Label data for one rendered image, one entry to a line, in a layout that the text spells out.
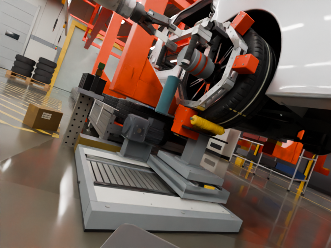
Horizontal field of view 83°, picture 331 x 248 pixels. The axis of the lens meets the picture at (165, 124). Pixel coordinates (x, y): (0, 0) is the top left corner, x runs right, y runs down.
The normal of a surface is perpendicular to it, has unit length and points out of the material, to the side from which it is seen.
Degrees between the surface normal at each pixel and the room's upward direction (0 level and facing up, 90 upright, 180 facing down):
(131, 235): 0
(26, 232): 0
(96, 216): 90
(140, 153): 90
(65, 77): 90
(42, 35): 90
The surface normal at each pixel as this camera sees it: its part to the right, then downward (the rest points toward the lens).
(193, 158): 0.46, 0.18
